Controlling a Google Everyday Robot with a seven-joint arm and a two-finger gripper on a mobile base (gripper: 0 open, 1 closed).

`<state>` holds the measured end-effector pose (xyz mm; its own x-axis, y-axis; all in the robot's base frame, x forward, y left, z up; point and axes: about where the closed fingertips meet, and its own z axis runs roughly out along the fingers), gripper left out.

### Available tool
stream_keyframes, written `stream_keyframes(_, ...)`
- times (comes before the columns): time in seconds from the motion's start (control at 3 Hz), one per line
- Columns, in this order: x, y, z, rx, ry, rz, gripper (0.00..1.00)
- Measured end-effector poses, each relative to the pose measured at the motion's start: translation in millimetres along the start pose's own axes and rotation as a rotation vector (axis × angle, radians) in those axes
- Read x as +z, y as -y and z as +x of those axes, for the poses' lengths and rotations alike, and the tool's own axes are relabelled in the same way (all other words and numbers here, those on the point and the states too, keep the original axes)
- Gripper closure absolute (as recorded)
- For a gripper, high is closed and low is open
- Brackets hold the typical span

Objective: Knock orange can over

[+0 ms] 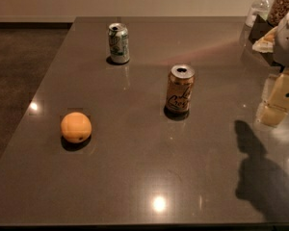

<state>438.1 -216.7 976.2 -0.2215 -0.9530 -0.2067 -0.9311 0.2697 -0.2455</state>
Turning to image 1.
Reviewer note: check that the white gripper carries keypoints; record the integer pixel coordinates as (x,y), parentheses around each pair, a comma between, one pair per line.
(287,42)

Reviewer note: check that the orange LaCroix can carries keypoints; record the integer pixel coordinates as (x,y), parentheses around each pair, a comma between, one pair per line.
(179,89)

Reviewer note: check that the green white soda can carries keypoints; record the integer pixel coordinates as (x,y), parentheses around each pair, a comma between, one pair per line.
(118,43)

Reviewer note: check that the pale snack packet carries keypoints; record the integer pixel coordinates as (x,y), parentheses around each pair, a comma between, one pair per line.
(266,43)

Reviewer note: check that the dark cardboard box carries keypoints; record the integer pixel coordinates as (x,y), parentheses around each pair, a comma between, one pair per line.
(259,29)

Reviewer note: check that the clear plastic bottle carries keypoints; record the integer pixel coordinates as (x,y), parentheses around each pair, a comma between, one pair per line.
(258,8)

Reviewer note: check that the glass jar of nuts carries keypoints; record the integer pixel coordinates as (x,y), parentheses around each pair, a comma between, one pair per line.
(278,10)

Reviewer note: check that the orange fruit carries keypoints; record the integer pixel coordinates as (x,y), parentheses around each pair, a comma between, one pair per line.
(76,127)

